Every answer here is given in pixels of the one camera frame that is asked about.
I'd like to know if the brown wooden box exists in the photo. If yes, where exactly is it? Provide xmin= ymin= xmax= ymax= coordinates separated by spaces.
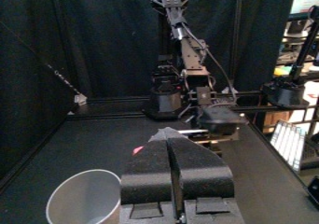
xmin=262 ymin=109 xmax=290 ymax=134

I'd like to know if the white slotted rack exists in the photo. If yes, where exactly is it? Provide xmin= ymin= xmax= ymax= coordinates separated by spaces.
xmin=269 ymin=119 xmax=308 ymax=174

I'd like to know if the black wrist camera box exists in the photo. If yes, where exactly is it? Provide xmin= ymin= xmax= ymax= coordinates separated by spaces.
xmin=197 ymin=105 xmax=248 ymax=136

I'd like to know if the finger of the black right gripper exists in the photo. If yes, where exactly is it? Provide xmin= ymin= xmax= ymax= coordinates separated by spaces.
xmin=178 ymin=128 xmax=240 ymax=146

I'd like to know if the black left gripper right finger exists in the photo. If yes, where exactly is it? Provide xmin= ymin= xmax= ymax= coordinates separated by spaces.
xmin=166 ymin=133 xmax=236 ymax=205

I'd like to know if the black frame post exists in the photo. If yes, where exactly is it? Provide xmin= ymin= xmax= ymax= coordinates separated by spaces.
xmin=228 ymin=0 xmax=245 ymax=82

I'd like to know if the grey plastic cup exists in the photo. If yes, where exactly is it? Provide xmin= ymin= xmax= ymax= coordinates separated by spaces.
xmin=45 ymin=168 xmax=121 ymax=224

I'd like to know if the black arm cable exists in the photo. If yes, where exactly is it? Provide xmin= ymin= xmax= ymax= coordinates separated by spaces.
xmin=180 ymin=21 xmax=238 ymax=105

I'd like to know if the black cloth curtain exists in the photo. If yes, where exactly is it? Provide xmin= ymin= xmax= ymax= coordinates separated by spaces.
xmin=0 ymin=0 xmax=298 ymax=179

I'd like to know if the white tag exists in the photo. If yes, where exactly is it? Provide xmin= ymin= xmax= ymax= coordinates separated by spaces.
xmin=73 ymin=92 xmax=87 ymax=106

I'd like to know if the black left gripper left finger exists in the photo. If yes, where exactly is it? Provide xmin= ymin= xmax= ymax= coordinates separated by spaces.
xmin=119 ymin=126 xmax=176 ymax=205

